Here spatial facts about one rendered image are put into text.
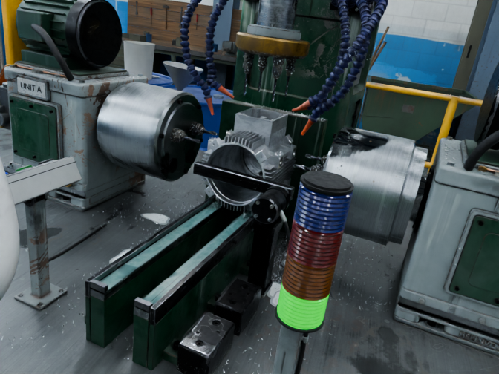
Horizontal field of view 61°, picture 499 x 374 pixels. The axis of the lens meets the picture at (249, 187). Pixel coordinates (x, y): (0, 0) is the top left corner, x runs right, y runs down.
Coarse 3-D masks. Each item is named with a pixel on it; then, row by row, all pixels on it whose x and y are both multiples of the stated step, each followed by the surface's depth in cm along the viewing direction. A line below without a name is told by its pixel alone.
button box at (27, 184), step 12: (36, 168) 76; (48, 168) 78; (60, 168) 80; (72, 168) 82; (12, 180) 71; (24, 180) 73; (36, 180) 75; (48, 180) 77; (60, 180) 79; (72, 180) 82; (12, 192) 71; (24, 192) 73; (36, 192) 75; (48, 192) 77
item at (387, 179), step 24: (336, 144) 93; (360, 144) 93; (384, 144) 92; (408, 144) 92; (312, 168) 99; (336, 168) 91; (360, 168) 90; (384, 168) 89; (408, 168) 88; (360, 192) 90; (384, 192) 88; (408, 192) 87; (360, 216) 91; (384, 216) 89; (408, 216) 88; (384, 240) 94
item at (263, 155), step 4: (288, 136) 115; (212, 140) 103; (216, 140) 102; (220, 140) 104; (284, 140) 114; (288, 140) 114; (292, 140) 115; (212, 144) 103; (216, 144) 103; (220, 144) 103; (212, 148) 103; (264, 148) 100; (260, 152) 99; (264, 152) 99; (256, 156) 99; (260, 156) 99; (264, 156) 98; (268, 156) 100; (260, 160) 99; (264, 160) 99; (208, 188) 107; (208, 192) 108; (212, 192) 107
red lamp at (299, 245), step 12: (300, 228) 48; (300, 240) 48; (312, 240) 47; (324, 240) 47; (336, 240) 48; (288, 252) 51; (300, 252) 49; (312, 252) 48; (324, 252) 48; (336, 252) 49; (312, 264) 48; (324, 264) 48
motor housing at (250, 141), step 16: (224, 144) 102; (240, 144) 100; (256, 144) 101; (208, 160) 105; (224, 160) 114; (240, 160) 123; (272, 176) 100; (288, 176) 115; (224, 192) 109; (240, 192) 113; (256, 192) 112; (240, 208) 106
